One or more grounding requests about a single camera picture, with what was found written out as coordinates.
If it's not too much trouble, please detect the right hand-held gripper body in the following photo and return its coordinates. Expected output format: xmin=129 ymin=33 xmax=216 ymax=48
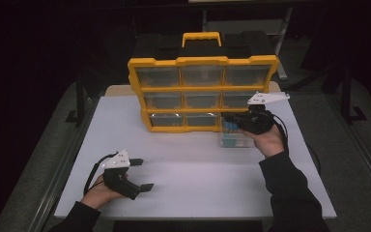
xmin=235 ymin=91 xmax=291 ymax=136

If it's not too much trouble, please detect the person's right hand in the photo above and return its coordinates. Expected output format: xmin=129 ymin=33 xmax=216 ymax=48
xmin=240 ymin=123 xmax=287 ymax=160

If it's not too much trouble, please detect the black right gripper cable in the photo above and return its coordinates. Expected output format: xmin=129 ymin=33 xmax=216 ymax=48
xmin=263 ymin=108 xmax=291 ymax=157

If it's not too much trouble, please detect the black metal stand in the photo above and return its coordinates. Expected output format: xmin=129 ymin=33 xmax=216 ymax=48
xmin=65 ymin=72 xmax=93 ymax=126
xmin=338 ymin=62 xmax=368 ymax=126

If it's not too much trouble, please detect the yellow black drawer organizer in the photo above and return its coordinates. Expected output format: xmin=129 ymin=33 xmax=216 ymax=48
xmin=127 ymin=30 xmax=281 ymax=134

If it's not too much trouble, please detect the grid of shut clear drawers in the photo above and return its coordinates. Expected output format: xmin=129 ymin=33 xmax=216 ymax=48
xmin=136 ymin=66 xmax=272 ymax=128

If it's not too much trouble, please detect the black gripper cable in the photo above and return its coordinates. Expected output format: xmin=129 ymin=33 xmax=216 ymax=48
xmin=263 ymin=108 xmax=291 ymax=157
xmin=83 ymin=152 xmax=118 ymax=196

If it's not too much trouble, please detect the grey metal frame rail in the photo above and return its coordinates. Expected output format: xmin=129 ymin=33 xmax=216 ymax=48
xmin=28 ymin=96 xmax=101 ymax=232
xmin=329 ymin=92 xmax=371 ymax=201

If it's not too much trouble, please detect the person's left hand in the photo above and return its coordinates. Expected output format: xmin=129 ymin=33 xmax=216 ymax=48
xmin=79 ymin=173 xmax=128 ymax=211

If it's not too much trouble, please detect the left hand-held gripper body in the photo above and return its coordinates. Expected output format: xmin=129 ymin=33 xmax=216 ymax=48
xmin=100 ymin=148 xmax=142 ymax=201

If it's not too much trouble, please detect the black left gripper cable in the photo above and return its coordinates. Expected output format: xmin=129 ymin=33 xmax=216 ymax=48
xmin=83 ymin=152 xmax=118 ymax=196

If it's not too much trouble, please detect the clear plastic drawer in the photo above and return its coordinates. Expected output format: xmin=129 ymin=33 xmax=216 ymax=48
xmin=219 ymin=115 xmax=256 ymax=149

